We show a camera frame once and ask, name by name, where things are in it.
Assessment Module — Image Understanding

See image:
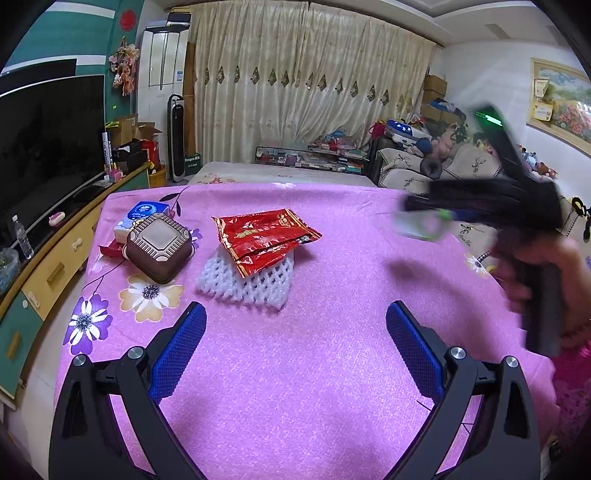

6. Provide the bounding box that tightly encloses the white foam net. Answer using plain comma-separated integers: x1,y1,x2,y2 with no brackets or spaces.
197,247,294,310

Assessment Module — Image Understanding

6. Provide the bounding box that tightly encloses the low shelf with books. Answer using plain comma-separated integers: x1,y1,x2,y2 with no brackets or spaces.
254,130,370,175

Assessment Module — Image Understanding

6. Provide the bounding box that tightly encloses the framed landscape painting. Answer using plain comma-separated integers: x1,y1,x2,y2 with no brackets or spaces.
527,58,590,156

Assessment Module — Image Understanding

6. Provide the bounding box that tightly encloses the artificial flower decoration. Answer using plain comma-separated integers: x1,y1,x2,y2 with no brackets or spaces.
108,36,140,97

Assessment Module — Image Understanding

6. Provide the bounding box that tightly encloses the white floral mat stack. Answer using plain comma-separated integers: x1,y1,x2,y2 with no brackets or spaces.
188,162,375,188

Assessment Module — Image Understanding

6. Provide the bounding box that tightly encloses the black television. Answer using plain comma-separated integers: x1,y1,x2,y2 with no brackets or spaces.
1,60,105,245

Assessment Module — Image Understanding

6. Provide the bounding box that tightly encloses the cardboard boxes stack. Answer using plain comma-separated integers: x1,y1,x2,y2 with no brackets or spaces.
420,75,466,124

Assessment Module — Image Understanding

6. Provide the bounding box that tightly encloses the beige curtain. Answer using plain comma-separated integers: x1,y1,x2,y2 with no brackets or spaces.
188,1,435,163

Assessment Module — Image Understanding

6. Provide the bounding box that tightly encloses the black yellow plush toy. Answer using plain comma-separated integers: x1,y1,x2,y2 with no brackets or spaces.
571,196,591,243

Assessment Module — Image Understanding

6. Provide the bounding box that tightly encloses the right hand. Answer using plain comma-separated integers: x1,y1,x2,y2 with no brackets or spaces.
491,234,591,349

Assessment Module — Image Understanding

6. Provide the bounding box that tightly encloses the green white packet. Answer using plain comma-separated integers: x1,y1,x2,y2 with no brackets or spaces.
394,209,455,242

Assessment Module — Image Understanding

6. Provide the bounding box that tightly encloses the red snack bag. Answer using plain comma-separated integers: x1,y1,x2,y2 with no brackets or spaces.
212,208,322,278

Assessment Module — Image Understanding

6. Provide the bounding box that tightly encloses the beige sofa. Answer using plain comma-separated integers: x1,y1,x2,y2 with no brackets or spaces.
377,142,590,271

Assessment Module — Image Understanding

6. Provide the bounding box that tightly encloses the blue tissue pack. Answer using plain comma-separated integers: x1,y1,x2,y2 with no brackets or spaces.
113,201,170,244

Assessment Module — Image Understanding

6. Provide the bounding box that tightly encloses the plastic water bottle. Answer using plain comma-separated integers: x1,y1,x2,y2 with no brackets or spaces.
12,215,34,260

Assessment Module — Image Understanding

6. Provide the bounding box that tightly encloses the white air conditioner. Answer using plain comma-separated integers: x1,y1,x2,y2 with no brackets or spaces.
136,12,191,134

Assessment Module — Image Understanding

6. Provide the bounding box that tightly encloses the black tower fan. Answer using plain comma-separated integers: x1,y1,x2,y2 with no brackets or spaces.
167,94,185,182

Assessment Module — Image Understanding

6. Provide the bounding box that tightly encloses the plush toy pile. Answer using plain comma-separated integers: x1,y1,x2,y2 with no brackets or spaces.
518,145,558,180

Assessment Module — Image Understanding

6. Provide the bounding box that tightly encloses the brown square box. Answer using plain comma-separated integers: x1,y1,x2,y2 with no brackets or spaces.
122,213,194,284

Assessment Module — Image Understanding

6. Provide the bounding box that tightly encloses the pink floral tablecloth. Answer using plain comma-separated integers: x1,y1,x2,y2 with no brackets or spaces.
59,183,558,479

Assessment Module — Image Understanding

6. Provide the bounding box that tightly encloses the wooden tv cabinet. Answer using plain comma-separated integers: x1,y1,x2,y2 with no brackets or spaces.
0,165,149,411

